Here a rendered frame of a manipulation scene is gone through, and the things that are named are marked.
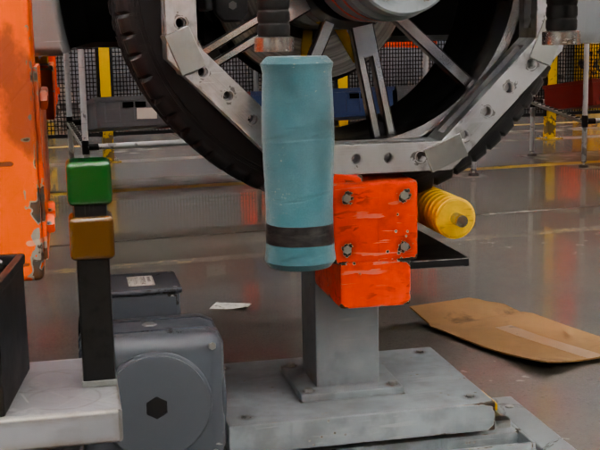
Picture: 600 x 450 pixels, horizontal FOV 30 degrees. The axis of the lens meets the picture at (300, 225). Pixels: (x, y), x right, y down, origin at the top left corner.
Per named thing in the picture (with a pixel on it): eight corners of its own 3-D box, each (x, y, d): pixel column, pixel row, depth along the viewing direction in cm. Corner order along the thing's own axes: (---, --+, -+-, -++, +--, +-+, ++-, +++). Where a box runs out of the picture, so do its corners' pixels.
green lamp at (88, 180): (111, 198, 103) (109, 155, 102) (112, 204, 99) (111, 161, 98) (67, 200, 102) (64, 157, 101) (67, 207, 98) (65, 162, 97)
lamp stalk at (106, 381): (115, 374, 105) (104, 161, 102) (117, 385, 102) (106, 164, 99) (81, 378, 105) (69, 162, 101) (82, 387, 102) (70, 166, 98)
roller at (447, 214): (415, 208, 179) (415, 172, 178) (482, 241, 151) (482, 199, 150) (381, 210, 178) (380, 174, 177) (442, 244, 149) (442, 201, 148)
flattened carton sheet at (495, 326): (491, 304, 309) (491, 291, 309) (641, 351, 262) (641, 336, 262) (403, 319, 294) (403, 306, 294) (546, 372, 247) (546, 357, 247)
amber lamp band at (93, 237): (113, 251, 104) (112, 209, 103) (115, 259, 100) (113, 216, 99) (70, 254, 103) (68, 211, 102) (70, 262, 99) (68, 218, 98)
